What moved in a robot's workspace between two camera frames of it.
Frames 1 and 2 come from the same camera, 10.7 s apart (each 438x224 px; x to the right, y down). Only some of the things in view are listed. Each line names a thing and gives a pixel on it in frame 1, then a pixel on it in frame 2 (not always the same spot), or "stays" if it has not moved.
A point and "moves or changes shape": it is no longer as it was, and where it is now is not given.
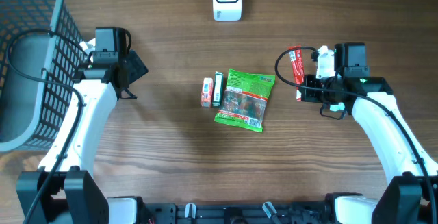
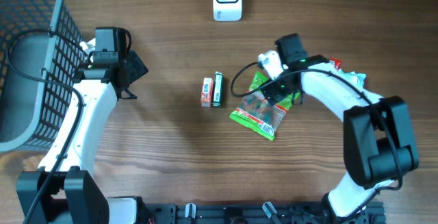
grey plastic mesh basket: x=41 y=49 stays
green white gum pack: x=218 y=90 stays
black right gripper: x=309 y=95 → x=273 y=94
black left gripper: x=136 y=66 stays
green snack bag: x=245 y=99 moves or changes shape
